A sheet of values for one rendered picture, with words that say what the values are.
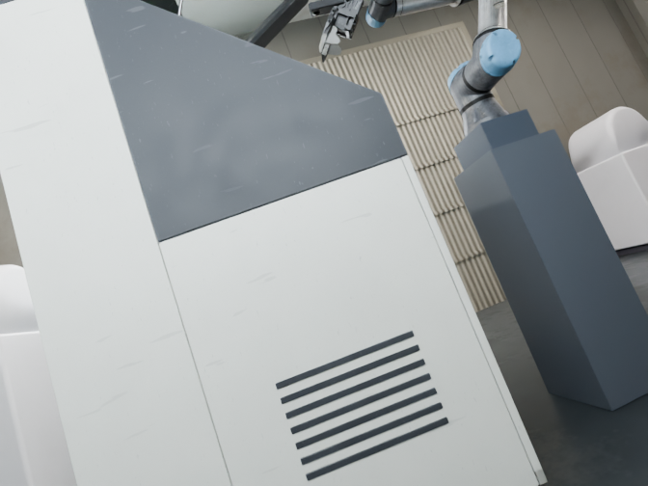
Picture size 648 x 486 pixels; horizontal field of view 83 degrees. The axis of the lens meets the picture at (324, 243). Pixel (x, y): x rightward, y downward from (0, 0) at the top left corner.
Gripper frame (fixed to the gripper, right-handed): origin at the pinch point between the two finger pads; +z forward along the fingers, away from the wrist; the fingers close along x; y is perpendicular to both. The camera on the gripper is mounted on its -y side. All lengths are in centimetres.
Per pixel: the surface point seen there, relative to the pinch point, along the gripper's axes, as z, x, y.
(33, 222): 69, -55, -33
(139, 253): 67, -54, -9
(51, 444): 207, 27, -66
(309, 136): 30, -43, 14
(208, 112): 34, -44, -9
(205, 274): 66, -54, 6
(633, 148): -79, 203, 221
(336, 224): 46, -47, 27
